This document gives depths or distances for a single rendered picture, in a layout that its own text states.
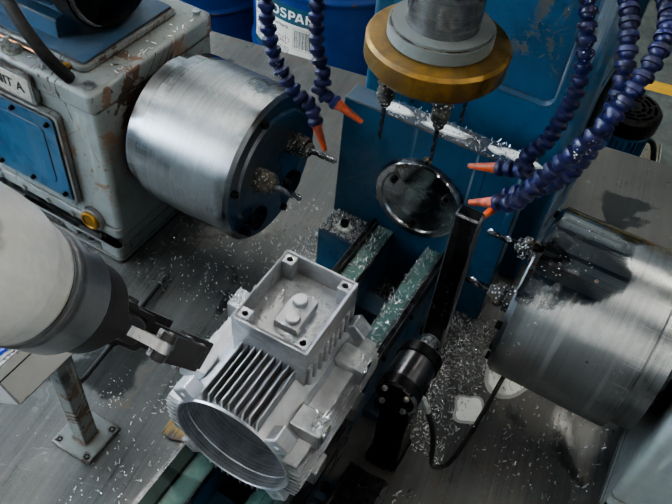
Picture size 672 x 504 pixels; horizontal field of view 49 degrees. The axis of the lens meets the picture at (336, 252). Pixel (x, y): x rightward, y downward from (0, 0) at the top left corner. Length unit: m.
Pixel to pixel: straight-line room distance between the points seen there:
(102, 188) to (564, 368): 0.76
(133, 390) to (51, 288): 0.73
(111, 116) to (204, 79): 0.15
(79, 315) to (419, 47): 0.51
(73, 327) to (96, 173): 0.72
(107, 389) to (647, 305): 0.79
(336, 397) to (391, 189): 0.42
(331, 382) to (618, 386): 0.34
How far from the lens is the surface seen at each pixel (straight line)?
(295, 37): 2.58
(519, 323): 0.94
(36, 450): 1.19
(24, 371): 0.93
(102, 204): 1.28
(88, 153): 1.22
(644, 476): 1.05
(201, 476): 0.99
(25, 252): 0.46
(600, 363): 0.95
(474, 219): 0.82
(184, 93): 1.12
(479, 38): 0.90
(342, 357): 0.89
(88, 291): 0.53
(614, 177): 1.68
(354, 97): 1.13
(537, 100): 1.15
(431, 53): 0.87
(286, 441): 0.82
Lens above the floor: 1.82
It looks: 48 degrees down
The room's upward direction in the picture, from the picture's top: 6 degrees clockwise
